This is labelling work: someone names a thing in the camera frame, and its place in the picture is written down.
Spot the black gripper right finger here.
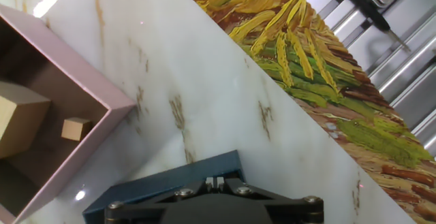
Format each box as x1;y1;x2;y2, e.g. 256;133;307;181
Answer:
215;176;325;224

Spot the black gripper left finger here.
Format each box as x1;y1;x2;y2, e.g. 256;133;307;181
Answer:
104;176;215;224

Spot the dark blue cardboard box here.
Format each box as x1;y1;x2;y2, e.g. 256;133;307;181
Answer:
82;149;247;224

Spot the tiny wooden cube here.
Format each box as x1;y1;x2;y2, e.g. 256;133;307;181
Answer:
61;116;93;142

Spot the large wooden cube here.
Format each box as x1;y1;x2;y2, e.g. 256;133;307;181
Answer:
0;80;52;160

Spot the pink cardboard box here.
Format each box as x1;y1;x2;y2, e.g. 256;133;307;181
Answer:
0;4;138;224

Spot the white marble pattern mat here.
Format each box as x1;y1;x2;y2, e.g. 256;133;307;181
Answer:
0;0;418;224

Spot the yellow green painted cloth strip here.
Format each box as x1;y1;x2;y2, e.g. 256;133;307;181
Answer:
173;0;436;224

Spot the green handled screwdriver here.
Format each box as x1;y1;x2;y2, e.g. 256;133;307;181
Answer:
328;0;412;53

